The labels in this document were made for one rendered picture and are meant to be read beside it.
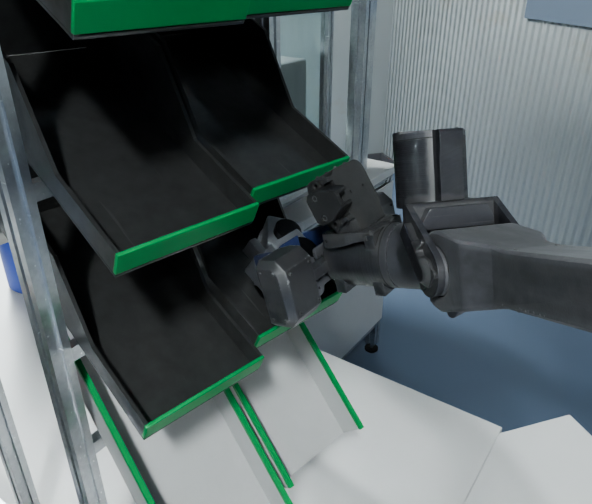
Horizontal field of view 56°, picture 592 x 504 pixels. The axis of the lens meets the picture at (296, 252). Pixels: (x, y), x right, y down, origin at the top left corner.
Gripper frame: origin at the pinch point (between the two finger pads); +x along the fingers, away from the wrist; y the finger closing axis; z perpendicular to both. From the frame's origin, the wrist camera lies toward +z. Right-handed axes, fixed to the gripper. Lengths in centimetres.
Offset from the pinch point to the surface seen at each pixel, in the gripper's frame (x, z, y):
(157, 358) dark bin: 7.6, -5.1, 14.1
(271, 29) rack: 6.4, 21.4, -12.0
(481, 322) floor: 70, -118, -187
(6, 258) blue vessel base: 94, -7, -8
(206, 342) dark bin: 6.3, -6.0, 9.2
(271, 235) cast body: 5.7, 0.6, -2.9
